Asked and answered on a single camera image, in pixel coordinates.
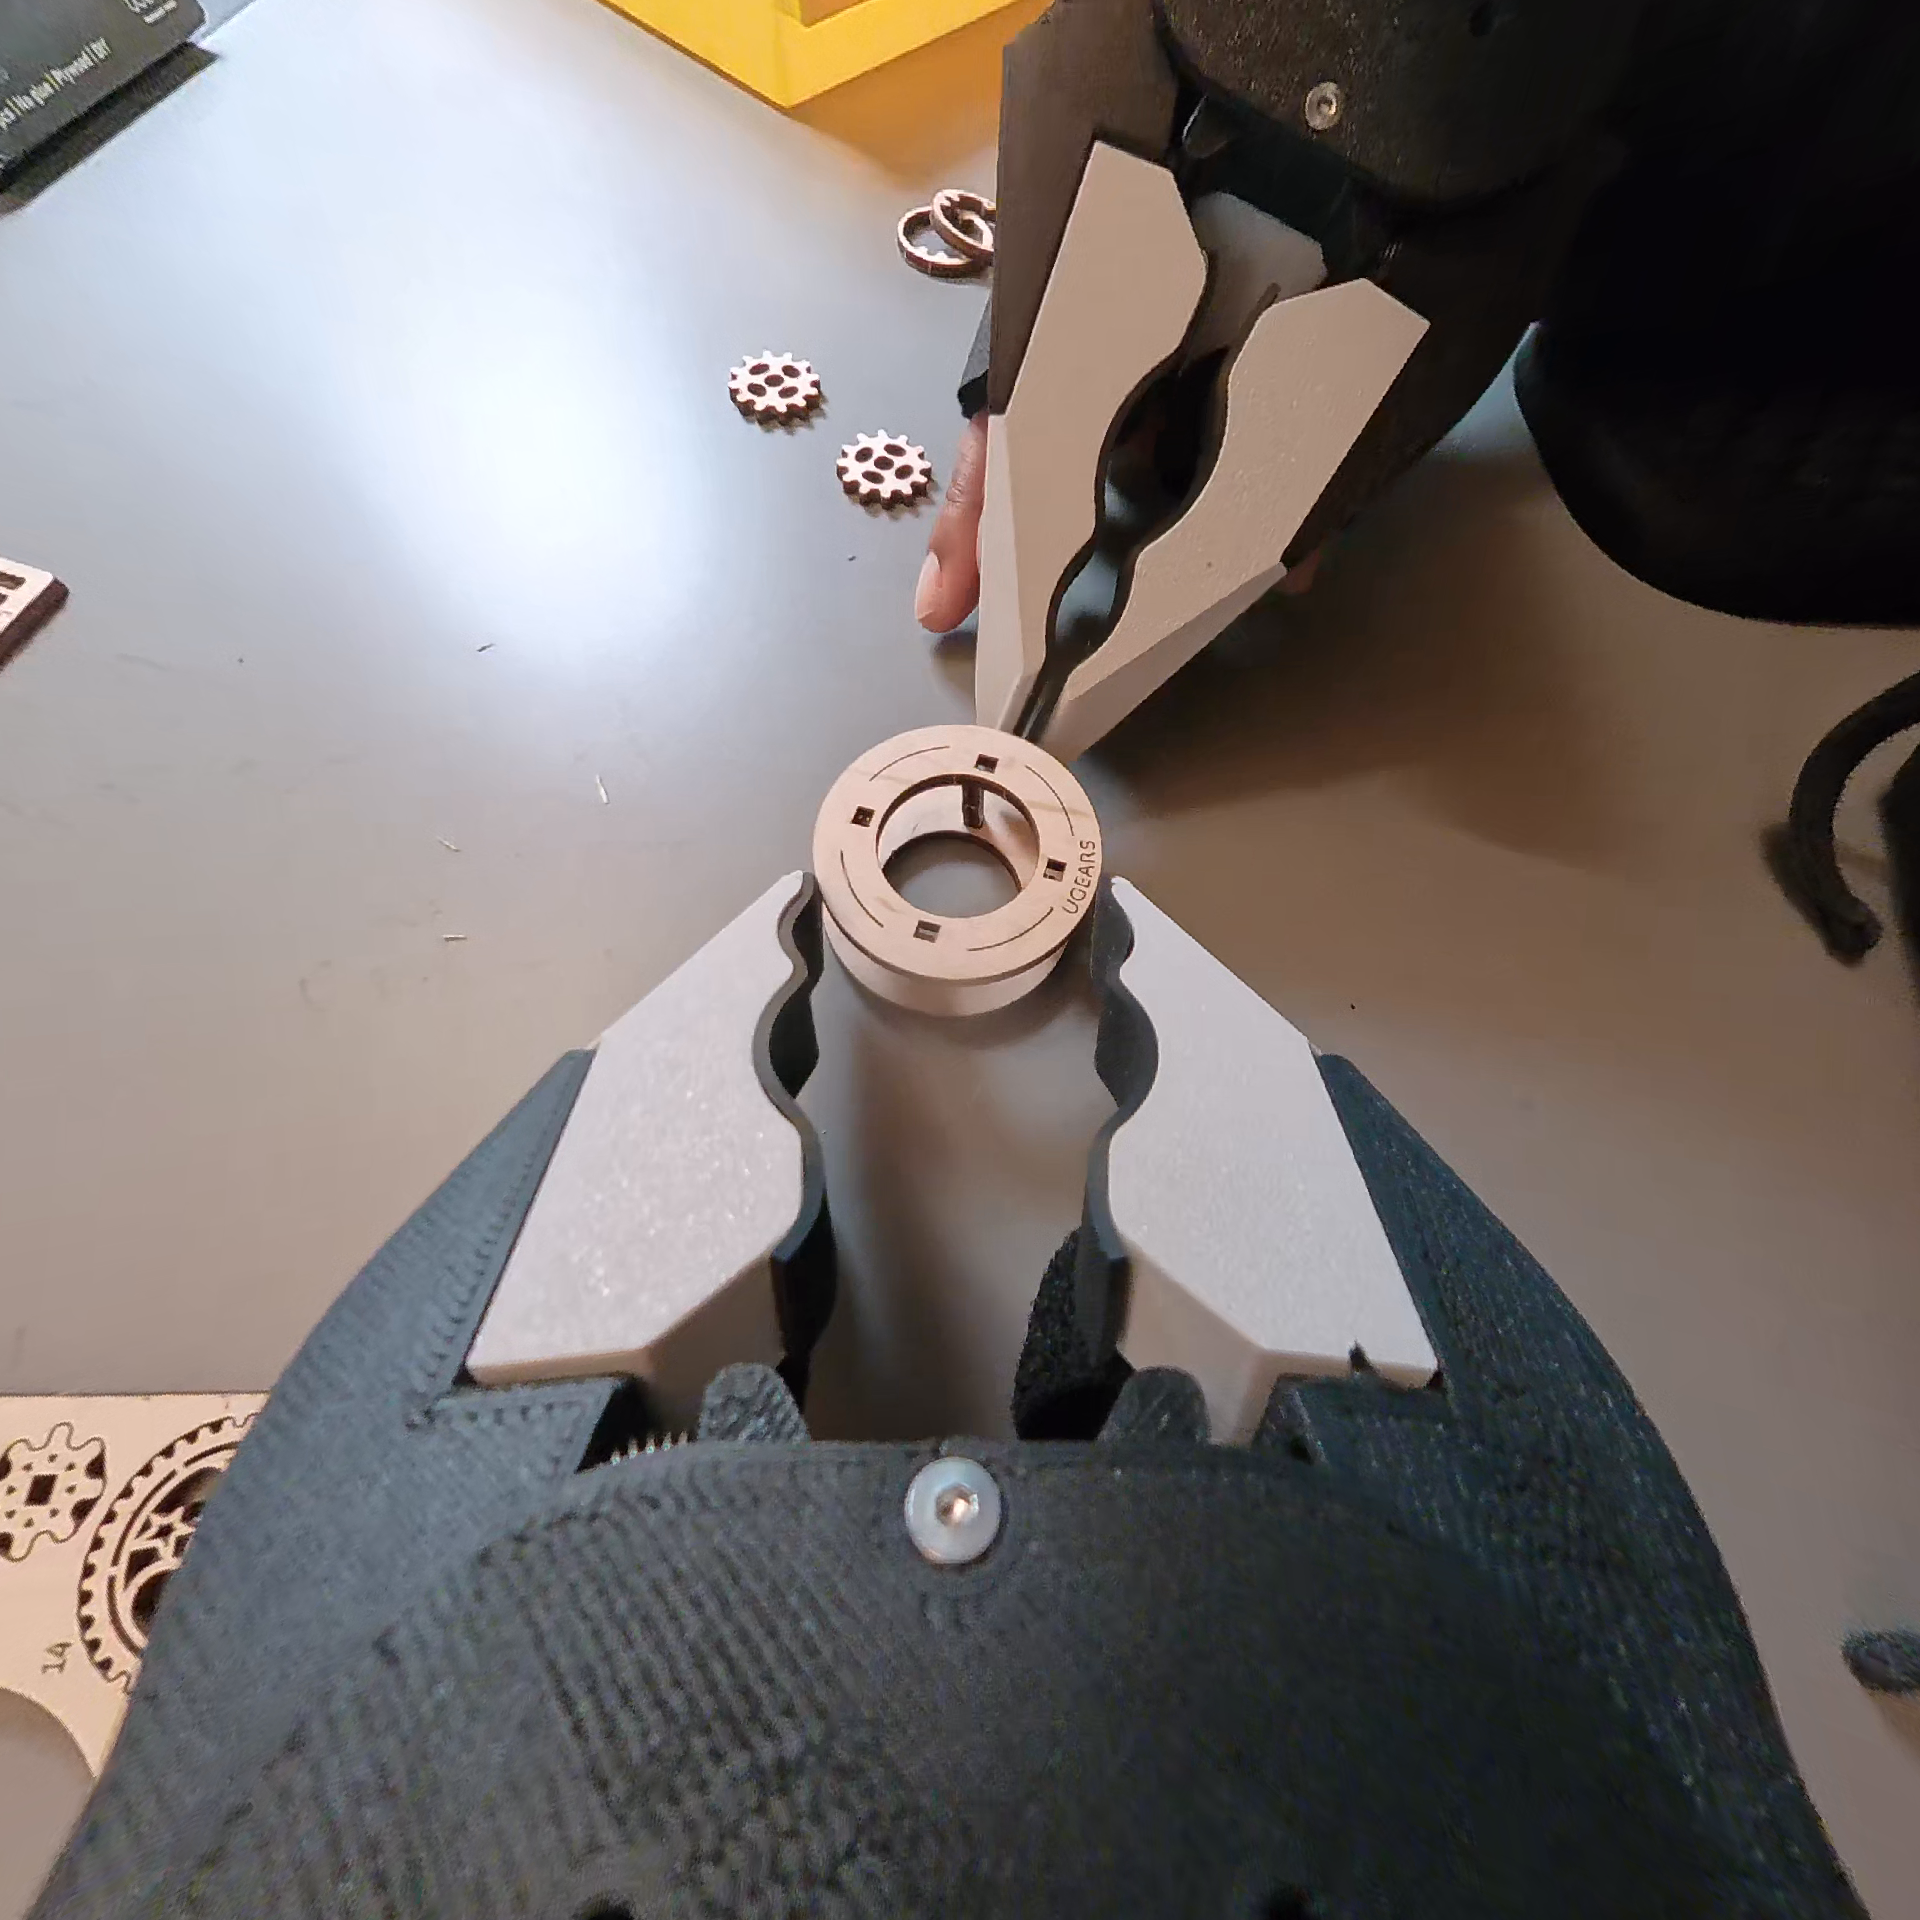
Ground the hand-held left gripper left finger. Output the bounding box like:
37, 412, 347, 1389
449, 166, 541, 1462
465, 870, 835, 1426

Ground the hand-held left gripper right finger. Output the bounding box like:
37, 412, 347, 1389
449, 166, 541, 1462
1089, 878, 1443, 1443

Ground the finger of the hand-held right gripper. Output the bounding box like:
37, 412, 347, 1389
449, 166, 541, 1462
972, 139, 1214, 741
1046, 275, 1434, 755

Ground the wooden ring with pegs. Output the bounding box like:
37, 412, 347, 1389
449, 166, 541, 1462
823, 900, 1058, 1024

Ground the engraved wooden ring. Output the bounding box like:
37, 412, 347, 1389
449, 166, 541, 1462
811, 722, 1103, 976

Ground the grey desk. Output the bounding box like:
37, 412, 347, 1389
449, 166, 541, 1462
0, 0, 1920, 1920

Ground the person's right hand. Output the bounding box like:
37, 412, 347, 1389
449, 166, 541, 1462
915, 311, 995, 635

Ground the small wooden gear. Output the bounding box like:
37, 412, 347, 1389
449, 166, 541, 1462
835, 431, 938, 519
730, 350, 827, 428

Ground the yellow box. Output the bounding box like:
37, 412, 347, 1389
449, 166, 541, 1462
599, 0, 1051, 109

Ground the laser-cut wooden parts sheet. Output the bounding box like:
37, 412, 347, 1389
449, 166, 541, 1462
0, 1392, 273, 1789

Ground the small slotted wooden piece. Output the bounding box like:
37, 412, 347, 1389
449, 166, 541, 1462
0, 555, 71, 672

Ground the black booklet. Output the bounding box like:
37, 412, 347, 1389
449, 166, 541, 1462
0, 0, 212, 208

